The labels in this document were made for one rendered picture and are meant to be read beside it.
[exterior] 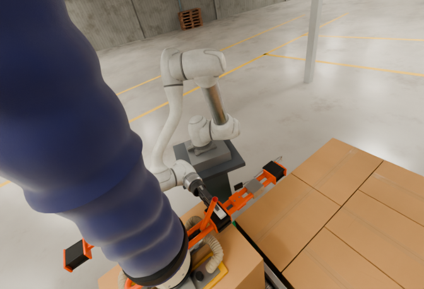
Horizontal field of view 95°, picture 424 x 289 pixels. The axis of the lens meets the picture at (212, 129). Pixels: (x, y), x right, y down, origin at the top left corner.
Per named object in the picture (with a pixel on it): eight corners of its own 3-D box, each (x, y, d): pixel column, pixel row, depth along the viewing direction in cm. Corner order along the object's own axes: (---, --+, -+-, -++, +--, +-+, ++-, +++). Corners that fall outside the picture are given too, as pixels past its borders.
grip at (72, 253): (70, 272, 78) (63, 268, 75) (70, 254, 85) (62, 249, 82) (92, 258, 81) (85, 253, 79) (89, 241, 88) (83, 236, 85)
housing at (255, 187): (254, 200, 89) (253, 194, 87) (244, 190, 94) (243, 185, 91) (265, 191, 92) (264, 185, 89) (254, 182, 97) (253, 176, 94)
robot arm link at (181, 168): (198, 184, 108) (176, 192, 101) (185, 169, 119) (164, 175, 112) (199, 168, 103) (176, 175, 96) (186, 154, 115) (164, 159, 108)
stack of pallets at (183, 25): (200, 24, 1255) (197, 7, 1200) (204, 25, 1183) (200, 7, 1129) (180, 29, 1236) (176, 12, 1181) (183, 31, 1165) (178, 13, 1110)
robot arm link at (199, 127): (194, 134, 164) (187, 112, 151) (215, 133, 160) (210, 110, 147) (189, 147, 151) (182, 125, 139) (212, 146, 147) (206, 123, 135)
